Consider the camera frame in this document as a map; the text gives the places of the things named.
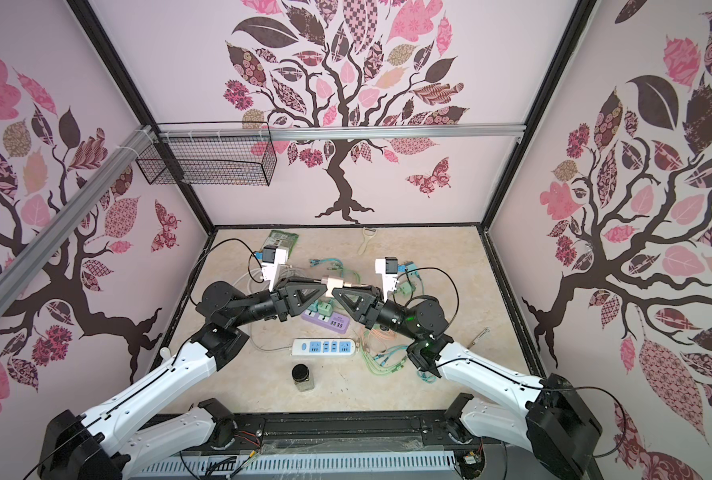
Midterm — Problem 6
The light green charger plug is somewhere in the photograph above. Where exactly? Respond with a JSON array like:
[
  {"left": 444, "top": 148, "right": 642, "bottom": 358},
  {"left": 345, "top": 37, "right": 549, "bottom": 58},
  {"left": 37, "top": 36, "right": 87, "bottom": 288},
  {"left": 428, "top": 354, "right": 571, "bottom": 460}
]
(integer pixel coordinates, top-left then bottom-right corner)
[
  {"left": 317, "top": 302, "right": 334, "bottom": 317},
  {"left": 397, "top": 281, "right": 415, "bottom": 296}
]

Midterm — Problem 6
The rear aluminium rail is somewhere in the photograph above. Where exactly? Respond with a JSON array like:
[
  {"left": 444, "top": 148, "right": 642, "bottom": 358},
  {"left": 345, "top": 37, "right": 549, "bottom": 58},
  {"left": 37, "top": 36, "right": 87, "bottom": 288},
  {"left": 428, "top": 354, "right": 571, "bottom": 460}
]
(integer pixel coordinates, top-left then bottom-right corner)
[{"left": 158, "top": 123, "right": 526, "bottom": 141}]

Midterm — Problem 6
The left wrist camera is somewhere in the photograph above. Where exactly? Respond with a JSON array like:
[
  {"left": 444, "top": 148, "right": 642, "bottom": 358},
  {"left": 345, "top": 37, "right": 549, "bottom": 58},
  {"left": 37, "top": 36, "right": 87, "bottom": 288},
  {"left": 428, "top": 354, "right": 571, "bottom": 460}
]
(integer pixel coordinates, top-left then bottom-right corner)
[{"left": 260, "top": 246, "right": 288, "bottom": 290}]

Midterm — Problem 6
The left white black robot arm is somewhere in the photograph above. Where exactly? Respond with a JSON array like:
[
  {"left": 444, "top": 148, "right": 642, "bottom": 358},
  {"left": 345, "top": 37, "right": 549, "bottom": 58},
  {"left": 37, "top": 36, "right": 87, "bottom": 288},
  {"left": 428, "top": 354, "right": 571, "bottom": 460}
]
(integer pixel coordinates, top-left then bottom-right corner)
[{"left": 34, "top": 277, "right": 327, "bottom": 479}]

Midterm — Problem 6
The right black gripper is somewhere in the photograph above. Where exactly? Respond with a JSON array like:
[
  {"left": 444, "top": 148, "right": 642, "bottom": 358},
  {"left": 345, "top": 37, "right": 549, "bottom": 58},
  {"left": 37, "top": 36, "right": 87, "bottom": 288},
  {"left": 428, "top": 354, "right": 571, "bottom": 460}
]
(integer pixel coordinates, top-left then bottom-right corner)
[{"left": 339, "top": 286, "right": 423, "bottom": 345}]

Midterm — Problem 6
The black lid glass jar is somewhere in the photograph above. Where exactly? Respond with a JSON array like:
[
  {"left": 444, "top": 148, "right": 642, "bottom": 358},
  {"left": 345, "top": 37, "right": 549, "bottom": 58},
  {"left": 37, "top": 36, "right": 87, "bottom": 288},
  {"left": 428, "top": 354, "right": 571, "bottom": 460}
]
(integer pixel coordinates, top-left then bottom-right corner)
[{"left": 291, "top": 364, "right": 315, "bottom": 392}]

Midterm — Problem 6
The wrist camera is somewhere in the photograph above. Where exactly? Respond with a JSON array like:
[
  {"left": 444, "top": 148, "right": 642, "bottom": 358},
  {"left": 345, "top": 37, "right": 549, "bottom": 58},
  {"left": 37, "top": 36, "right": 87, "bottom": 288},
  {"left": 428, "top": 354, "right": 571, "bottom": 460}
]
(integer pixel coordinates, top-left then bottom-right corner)
[
  {"left": 260, "top": 246, "right": 288, "bottom": 290},
  {"left": 375, "top": 257, "right": 399, "bottom": 302}
]

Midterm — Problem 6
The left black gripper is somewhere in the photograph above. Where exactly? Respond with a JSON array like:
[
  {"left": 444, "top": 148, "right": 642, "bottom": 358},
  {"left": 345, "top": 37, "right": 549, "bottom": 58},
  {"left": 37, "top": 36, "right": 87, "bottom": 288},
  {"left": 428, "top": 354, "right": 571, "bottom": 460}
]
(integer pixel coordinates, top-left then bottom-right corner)
[{"left": 231, "top": 275, "right": 329, "bottom": 328}]

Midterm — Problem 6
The aluminium rail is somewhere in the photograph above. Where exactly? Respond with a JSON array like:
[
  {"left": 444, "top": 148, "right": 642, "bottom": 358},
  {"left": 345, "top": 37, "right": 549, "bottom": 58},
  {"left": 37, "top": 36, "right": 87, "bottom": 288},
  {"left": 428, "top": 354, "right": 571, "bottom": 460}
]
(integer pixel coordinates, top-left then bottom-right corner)
[
  {"left": 158, "top": 123, "right": 526, "bottom": 141},
  {"left": 0, "top": 125, "right": 155, "bottom": 318}
]

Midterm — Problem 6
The pink charging cable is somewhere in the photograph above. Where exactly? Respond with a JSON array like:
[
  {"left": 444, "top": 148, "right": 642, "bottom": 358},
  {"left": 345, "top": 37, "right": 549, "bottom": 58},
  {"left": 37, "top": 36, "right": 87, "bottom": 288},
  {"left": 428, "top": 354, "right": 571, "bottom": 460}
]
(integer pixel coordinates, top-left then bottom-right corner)
[{"left": 343, "top": 272, "right": 405, "bottom": 367}]

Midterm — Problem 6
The green snack packet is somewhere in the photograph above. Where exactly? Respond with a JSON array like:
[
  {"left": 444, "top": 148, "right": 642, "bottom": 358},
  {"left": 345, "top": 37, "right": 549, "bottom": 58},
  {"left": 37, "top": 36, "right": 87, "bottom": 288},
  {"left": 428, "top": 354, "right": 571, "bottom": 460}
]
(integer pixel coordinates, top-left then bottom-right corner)
[{"left": 263, "top": 230, "right": 299, "bottom": 251}]

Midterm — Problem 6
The white blue power strip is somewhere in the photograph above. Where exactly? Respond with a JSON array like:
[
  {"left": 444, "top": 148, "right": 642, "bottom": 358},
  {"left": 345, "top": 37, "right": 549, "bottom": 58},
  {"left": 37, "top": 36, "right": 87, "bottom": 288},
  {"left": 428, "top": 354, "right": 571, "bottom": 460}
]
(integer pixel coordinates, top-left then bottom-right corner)
[{"left": 291, "top": 338, "right": 356, "bottom": 358}]

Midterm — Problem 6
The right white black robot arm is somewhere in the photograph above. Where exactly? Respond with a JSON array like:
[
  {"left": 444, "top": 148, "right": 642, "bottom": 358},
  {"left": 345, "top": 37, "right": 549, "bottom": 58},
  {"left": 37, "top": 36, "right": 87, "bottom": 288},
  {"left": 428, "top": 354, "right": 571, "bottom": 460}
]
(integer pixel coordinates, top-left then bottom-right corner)
[{"left": 332, "top": 287, "right": 603, "bottom": 479}]

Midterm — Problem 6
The black wire basket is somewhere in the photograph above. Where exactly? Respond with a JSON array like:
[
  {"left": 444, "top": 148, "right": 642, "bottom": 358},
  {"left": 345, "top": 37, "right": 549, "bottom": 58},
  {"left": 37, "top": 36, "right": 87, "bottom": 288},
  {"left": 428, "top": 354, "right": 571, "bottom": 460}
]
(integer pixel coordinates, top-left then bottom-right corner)
[{"left": 136, "top": 120, "right": 277, "bottom": 187}]

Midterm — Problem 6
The dark teal charger plug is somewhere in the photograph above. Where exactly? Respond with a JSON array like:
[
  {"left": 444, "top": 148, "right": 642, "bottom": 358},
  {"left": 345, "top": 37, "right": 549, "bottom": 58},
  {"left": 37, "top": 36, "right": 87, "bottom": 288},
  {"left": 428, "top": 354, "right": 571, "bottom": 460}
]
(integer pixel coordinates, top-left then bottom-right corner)
[{"left": 399, "top": 262, "right": 420, "bottom": 278}]

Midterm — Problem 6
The teal charging cable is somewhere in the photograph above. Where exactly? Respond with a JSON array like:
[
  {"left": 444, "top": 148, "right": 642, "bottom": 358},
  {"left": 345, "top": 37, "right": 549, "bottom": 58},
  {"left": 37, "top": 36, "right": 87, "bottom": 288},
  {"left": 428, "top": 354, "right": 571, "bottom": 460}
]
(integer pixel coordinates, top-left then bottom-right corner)
[{"left": 307, "top": 256, "right": 363, "bottom": 286}]

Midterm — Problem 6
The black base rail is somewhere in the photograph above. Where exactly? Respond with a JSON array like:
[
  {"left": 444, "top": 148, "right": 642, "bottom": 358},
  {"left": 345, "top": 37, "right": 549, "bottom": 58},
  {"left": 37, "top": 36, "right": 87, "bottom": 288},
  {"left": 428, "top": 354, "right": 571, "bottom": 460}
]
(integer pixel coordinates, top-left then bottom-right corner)
[{"left": 145, "top": 407, "right": 573, "bottom": 448}]

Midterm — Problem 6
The beige vegetable peeler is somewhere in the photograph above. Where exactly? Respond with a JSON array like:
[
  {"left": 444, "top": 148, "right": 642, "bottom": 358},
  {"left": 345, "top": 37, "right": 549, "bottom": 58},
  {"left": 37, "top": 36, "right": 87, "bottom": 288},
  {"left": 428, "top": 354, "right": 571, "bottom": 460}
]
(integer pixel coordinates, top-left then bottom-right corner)
[{"left": 358, "top": 227, "right": 377, "bottom": 256}]

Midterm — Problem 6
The left aluminium rail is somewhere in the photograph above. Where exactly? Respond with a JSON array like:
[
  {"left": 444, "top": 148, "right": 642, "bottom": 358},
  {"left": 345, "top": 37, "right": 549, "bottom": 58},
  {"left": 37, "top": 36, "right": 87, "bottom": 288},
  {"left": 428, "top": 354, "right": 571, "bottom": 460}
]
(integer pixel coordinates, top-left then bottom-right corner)
[{"left": 0, "top": 125, "right": 155, "bottom": 318}]

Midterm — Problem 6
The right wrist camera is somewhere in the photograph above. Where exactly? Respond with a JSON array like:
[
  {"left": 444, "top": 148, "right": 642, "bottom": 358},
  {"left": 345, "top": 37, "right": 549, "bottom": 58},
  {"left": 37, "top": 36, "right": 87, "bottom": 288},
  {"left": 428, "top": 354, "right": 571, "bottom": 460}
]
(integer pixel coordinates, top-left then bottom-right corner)
[{"left": 375, "top": 257, "right": 399, "bottom": 302}]

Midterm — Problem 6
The white slotted cable duct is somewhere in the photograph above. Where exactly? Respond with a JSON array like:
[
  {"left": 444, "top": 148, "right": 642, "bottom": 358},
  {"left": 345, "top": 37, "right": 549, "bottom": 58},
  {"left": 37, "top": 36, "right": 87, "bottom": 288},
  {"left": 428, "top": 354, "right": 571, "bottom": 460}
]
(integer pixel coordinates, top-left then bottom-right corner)
[{"left": 134, "top": 451, "right": 458, "bottom": 479}]

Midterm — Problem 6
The purple power strip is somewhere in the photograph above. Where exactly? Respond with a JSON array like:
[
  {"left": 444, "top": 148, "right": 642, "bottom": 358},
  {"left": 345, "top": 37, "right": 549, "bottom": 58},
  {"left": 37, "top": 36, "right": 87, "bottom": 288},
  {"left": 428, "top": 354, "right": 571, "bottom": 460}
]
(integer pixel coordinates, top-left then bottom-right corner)
[{"left": 300, "top": 310, "right": 351, "bottom": 334}]

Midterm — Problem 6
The pink charger plug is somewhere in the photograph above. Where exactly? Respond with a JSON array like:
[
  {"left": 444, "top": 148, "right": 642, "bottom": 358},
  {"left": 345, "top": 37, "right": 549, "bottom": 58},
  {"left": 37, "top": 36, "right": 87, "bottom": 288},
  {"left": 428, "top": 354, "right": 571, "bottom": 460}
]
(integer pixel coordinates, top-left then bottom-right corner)
[{"left": 322, "top": 277, "right": 345, "bottom": 298}]

